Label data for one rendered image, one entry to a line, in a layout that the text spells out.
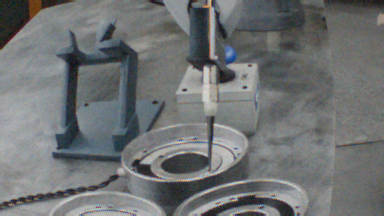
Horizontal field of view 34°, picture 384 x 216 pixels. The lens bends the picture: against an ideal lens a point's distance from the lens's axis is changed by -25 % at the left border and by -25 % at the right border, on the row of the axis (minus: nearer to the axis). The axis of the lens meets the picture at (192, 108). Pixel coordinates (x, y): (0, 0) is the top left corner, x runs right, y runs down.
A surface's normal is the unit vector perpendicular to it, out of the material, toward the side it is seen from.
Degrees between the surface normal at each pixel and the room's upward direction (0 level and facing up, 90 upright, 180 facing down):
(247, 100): 90
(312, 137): 0
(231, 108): 90
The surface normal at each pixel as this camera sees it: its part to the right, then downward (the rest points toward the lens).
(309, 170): -0.12, -0.91
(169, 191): -0.22, 0.42
